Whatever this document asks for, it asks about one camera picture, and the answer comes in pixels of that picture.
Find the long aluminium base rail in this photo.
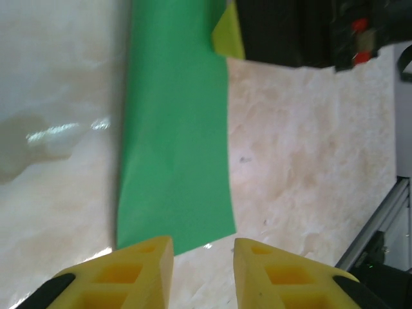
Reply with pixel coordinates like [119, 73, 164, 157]
[334, 176, 412, 271]

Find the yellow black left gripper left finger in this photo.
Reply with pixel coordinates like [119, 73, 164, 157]
[11, 236, 174, 309]

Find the thin black right wrist wire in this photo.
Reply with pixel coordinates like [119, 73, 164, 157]
[397, 43, 412, 84]

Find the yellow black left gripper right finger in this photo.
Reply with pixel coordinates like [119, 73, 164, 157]
[233, 238, 384, 309]

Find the green paper sheet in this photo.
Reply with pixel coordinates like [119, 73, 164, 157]
[114, 0, 239, 257]

